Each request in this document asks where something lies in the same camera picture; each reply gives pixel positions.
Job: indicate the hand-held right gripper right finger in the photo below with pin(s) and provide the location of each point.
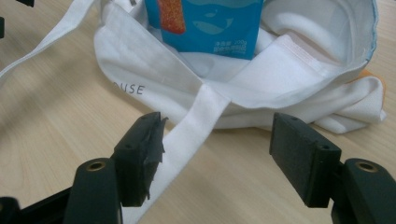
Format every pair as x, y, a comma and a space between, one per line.
299, 158

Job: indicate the white tote bag colourful patches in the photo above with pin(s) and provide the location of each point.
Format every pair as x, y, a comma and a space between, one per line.
149, 65

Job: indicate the blue food box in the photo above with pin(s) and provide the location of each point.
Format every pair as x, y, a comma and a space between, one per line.
214, 25

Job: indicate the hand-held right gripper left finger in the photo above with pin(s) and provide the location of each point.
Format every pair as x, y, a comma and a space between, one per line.
137, 161

